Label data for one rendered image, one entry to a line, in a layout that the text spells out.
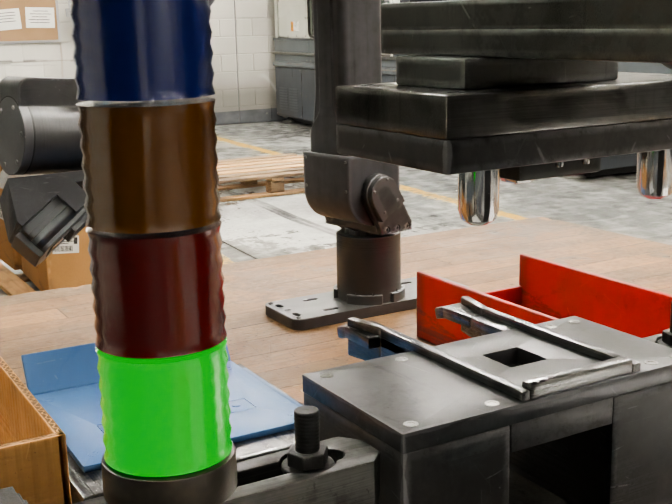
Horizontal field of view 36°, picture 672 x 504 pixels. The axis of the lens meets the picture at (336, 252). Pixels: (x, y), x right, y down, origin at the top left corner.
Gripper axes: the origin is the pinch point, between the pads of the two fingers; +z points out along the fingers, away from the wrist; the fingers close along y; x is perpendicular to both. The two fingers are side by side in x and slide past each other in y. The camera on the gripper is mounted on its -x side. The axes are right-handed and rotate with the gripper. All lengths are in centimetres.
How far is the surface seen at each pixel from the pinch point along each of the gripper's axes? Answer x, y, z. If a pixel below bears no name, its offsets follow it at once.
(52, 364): -9.7, -0.5, -0.7
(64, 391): -9.4, -0.1, 1.4
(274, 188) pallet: 278, -524, -194
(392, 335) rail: 5.8, 19.6, 5.5
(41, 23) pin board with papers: 255, -891, -537
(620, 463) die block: 12.6, 27.4, 16.2
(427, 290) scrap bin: 22.4, -0.1, -0.7
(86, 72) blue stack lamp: -18, 48, 1
